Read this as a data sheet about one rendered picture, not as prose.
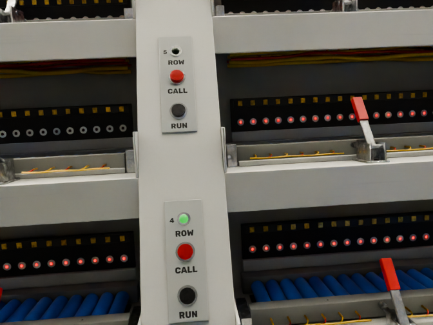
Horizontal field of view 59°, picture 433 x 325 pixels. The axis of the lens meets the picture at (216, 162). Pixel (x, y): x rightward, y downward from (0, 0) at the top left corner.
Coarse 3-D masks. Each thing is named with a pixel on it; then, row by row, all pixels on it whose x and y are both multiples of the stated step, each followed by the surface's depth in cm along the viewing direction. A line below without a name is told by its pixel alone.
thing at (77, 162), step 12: (60, 156) 47; (72, 156) 46; (84, 156) 46; (96, 156) 46; (108, 156) 46; (120, 156) 46; (24, 168) 46; (36, 168) 46; (48, 168) 46; (60, 168) 46; (72, 168) 46; (84, 168) 45; (96, 168) 45; (108, 168) 45
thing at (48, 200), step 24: (0, 144) 58; (24, 144) 59; (48, 144) 59; (72, 144) 59; (96, 144) 59; (120, 144) 60; (0, 192) 40; (24, 192) 41; (48, 192) 41; (72, 192) 41; (96, 192) 41; (120, 192) 41; (0, 216) 41; (24, 216) 41; (48, 216) 41; (72, 216) 41; (96, 216) 41; (120, 216) 42
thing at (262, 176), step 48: (288, 96) 61; (336, 96) 62; (384, 96) 62; (432, 96) 63; (240, 144) 59; (288, 144) 50; (336, 144) 50; (384, 144) 44; (432, 144) 51; (240, 192) 42; (288, 192) 43; (336, 192) 43; (384, 192) 43; (432, 192) 44
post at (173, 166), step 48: (144, 0) 47; (192, 0) 48; (144, 48) 45; (192, 48) 46; (144, 96) 44; (144, 144) 42; (192, 144) 43; (144, 192) 41; (192, 192) 41; (144, 240) 40; (144, 288) 38
